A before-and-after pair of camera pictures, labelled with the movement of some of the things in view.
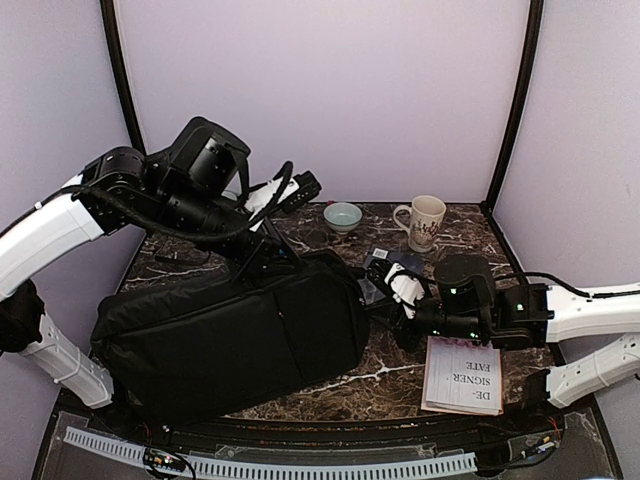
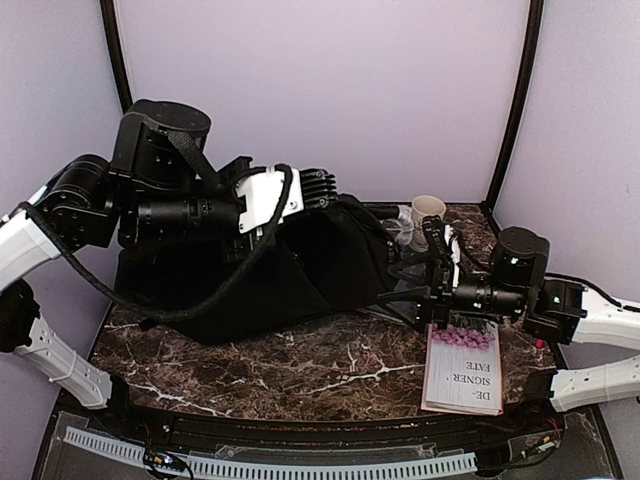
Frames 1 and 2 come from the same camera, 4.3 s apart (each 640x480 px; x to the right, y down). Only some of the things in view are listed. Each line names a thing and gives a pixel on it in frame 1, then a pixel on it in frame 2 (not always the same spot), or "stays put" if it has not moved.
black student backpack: (184, 348) -> (328, 257)
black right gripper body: (407, 339) -> (442, 292)
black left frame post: (123, 91) stays put
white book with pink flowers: (462, 376) stays put
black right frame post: (536, 14) stays put
